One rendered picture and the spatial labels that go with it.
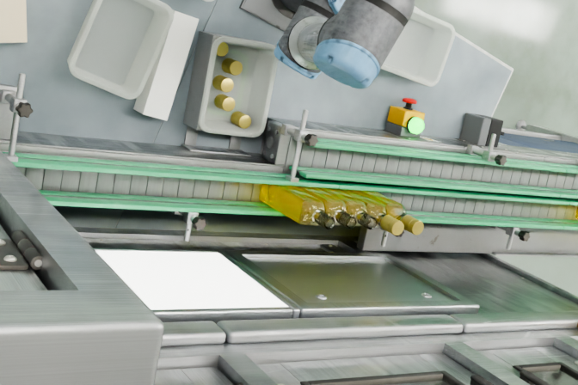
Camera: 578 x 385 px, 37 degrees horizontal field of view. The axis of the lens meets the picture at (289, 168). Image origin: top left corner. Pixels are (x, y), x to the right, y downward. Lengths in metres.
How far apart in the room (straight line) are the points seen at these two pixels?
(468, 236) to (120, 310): 2.00
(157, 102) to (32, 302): 1.43
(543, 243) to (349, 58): 1.37
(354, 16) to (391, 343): 0.62
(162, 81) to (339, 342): 0.72
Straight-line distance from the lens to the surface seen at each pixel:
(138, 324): 0.54
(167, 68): 1.94
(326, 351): 1.57
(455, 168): 2.38
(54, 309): 0.54
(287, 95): 2.17
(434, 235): 2.40
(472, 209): 2.47
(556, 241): 2.76
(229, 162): 1.98
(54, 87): 1.93
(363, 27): 1.50
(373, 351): 1.64
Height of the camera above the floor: 2.58
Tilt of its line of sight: 56 degrees down
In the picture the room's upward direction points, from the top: 117 degrees clockwise
